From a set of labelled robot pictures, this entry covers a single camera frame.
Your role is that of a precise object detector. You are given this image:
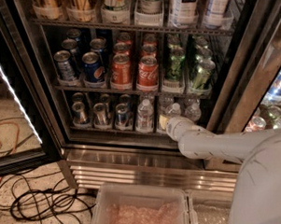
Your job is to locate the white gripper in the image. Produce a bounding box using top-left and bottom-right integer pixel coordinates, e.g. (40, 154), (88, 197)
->
(159, 114), (207, 142)

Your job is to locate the clear water bottle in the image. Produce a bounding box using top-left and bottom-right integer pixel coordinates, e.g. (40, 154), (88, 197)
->
(185, 103), (202, 123)
(157, 101), (183, 134)
(136, 99), (154, 133)

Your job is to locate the bottom shelf right blue can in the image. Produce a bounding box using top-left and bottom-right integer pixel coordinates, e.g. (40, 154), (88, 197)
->
(115, 103), (130, 127)

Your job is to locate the bottom shelf middle can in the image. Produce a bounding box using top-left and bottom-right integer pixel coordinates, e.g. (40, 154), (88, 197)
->
(93, 103), (110, 125)

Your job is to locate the bottom shelf left can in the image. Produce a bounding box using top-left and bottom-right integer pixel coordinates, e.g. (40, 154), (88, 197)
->
(72, 102), (90, 124)

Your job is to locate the fridge bottom metal grille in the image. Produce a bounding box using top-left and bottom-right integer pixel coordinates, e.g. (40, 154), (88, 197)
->
(64, 149), (237, 192)

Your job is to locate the closed right fridge door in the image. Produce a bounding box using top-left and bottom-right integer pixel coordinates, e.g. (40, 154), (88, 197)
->
(207, 0), (281, 133)

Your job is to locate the open fridge glass door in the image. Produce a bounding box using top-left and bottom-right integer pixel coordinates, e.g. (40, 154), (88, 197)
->
(0, 0), (61, 177)

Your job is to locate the front right Coca-Cola can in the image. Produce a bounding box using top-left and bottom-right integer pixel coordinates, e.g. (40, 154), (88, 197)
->
(137, 56), (159, 87)

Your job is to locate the front left orange soda can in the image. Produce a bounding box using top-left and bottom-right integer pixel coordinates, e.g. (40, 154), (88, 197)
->
(111, 54), (132, 85)

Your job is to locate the front left green can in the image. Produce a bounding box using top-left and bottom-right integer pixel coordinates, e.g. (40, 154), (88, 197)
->
(165, 47), (185, 81)

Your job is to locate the green can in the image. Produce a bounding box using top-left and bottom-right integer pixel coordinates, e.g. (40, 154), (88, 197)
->
(165, 47), (185, 81)
(192, 60), (216, 90)

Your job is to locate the front right green can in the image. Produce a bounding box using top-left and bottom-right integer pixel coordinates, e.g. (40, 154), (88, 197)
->
(192, 60), (216, 90)

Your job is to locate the front Pepsi can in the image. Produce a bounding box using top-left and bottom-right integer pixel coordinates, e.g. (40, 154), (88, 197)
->
(82, 52), (105, 83)

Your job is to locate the left clear plastic bin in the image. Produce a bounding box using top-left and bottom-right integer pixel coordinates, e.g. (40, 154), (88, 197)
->
(91, 183), (189, 224)

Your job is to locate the clear plastic bin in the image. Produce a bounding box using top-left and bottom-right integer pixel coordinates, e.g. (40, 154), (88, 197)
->
(91, 183), (189, 224)
(188, 190), (232, 224)

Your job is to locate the right clear plastic bin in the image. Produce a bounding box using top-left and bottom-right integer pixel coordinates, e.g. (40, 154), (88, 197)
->
(188, 190), (232, 224)

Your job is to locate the front left blue can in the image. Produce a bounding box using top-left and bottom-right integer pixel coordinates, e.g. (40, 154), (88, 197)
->
(53, 49), (77, 82)

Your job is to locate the middle wire shelf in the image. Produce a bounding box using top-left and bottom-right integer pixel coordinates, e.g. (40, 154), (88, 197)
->
(55, 85), (210, 99)

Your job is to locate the wire shelf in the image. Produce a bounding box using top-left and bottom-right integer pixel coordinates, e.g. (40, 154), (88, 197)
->
(30, 18), (233, 36)
(55, 85), (210, 99)

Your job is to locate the top wire shelf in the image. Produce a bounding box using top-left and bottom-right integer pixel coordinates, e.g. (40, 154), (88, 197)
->
(30, 18), (233, 36)

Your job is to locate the black cable on floor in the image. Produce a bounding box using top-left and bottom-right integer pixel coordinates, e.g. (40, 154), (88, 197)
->
(0, 164), (99, 224)

